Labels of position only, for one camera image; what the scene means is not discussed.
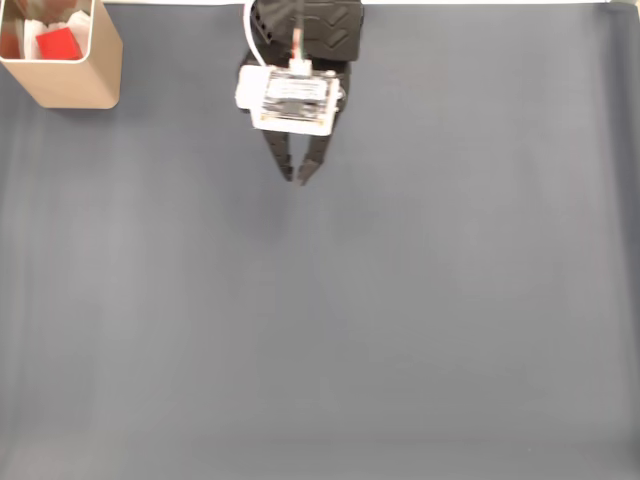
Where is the red cube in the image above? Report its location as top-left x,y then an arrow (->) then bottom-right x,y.
35,27 -> 84,61

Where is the beige box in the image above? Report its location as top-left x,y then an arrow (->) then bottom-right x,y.
0,0 -> 124,109

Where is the blue-grey table mat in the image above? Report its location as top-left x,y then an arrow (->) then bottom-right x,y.
0,2 -> 640,480

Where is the white padding sheet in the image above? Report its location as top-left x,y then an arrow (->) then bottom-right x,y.
22,12 -> 94,61

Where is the white mounted camera board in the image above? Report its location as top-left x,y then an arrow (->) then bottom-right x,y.
234,63 -> 346,137

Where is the white red servo cable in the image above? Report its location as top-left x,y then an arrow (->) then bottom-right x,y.
242,0 -> 267,69

